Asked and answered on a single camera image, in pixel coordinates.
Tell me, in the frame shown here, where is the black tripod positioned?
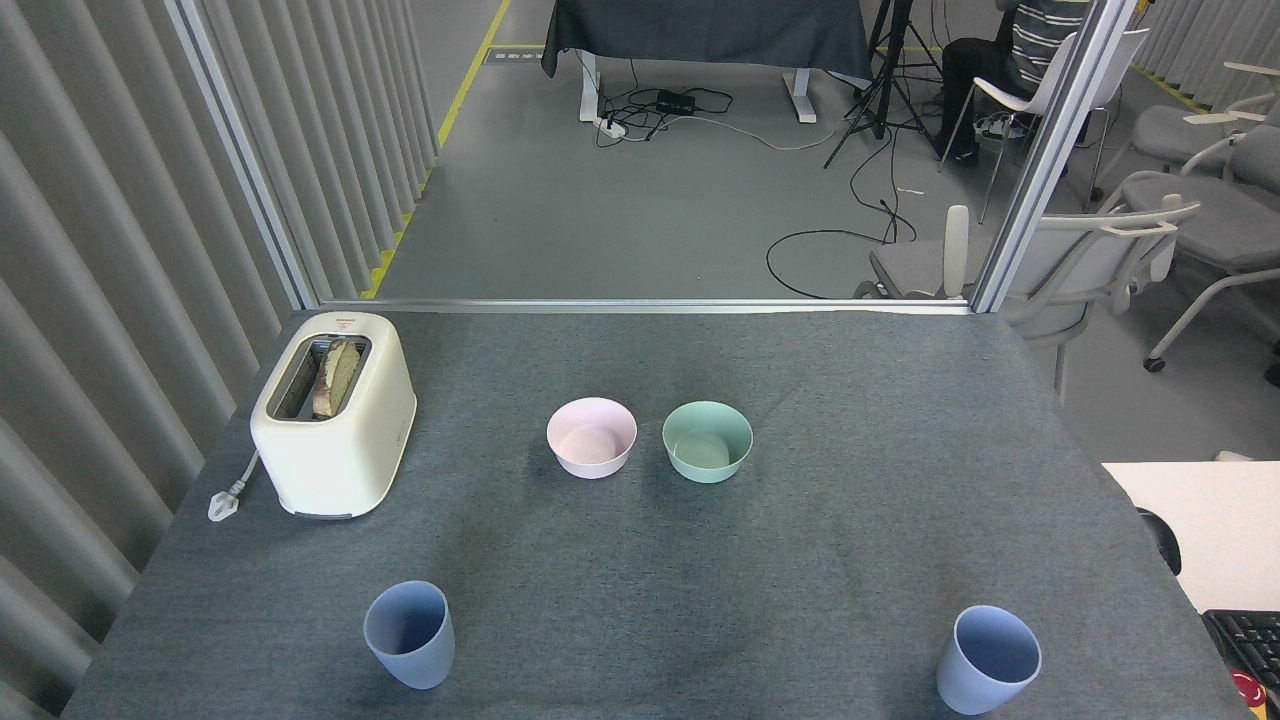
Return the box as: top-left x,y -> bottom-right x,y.
823,0 -> 947,169

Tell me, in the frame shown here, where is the white toaster plug cable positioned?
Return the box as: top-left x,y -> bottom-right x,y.
207,450 -> 263,523

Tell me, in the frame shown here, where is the dark grey table cloth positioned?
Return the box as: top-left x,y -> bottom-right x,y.
541,0 -> 876,87

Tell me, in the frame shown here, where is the black keyboard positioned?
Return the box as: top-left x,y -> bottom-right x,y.
1202,608 -> 1280,701

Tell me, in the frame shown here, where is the grey felt table cover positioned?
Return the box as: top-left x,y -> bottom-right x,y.
60,310 -> 1256,720

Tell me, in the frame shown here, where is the black round object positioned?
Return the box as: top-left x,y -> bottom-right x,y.
1137,507 -> 1184,576

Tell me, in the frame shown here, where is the white plastic chair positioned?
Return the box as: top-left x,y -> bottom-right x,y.
938,28 -> 1151,227

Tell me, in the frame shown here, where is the seated person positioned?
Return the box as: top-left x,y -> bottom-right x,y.
937,0 -> 1093,166

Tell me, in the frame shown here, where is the silver aluminium post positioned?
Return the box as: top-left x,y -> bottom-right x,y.
968,0 -> 1141,315
163,0 -> 323,309

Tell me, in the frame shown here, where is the cream white toaster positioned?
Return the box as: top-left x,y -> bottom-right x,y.
250,311 -> 418,520

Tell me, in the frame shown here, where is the white desk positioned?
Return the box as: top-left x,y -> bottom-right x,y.
1100,460 -> 1280,614

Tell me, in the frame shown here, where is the grey office chair white frame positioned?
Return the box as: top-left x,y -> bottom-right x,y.
1118,125 -> 1280,374
855,195 -> 1201,351
1133,62 -> 1280,173

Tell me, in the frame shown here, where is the green bowl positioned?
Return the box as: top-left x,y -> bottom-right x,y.
661,401 -> 754,485

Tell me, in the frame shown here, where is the silver aluminium rail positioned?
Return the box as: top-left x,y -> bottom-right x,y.
318,298 -> 973,316

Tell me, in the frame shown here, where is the pink bowl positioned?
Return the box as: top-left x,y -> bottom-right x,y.
546,397 -> 639,480

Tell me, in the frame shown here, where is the toasted bread slice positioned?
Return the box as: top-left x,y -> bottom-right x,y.
311,338 -> 363,420

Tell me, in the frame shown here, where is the black floor cable loop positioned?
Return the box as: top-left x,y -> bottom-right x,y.
765,198 -> 917,300

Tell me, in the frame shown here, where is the blue plastic cup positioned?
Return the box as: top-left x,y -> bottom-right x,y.
936,605 -> 1043,716
362,581 -> 456,691

